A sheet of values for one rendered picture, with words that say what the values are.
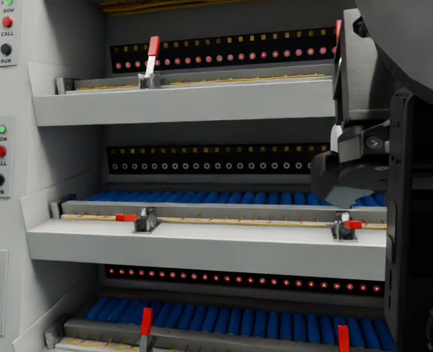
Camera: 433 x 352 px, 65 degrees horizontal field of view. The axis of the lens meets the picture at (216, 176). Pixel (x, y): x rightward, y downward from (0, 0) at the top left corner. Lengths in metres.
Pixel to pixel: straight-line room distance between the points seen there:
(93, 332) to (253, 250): 0.31
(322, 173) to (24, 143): 0.47
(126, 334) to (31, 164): 0.30
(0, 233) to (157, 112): 0.30
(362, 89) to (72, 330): 0.57
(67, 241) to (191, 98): 0.27
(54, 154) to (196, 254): 0.30
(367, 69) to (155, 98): 0.35
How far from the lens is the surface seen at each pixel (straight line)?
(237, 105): 0.46
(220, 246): 0.44
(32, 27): 0.63
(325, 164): 0.19
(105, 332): 0.61
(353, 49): 0.19
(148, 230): 0.48
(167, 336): 0.57
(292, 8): 0.72
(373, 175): 0.18
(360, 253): 0.44
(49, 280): 0.63
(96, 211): 0.56
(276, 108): 0.45
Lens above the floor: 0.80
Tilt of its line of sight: 3 degrees up
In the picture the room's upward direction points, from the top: 1 degrees clockwise
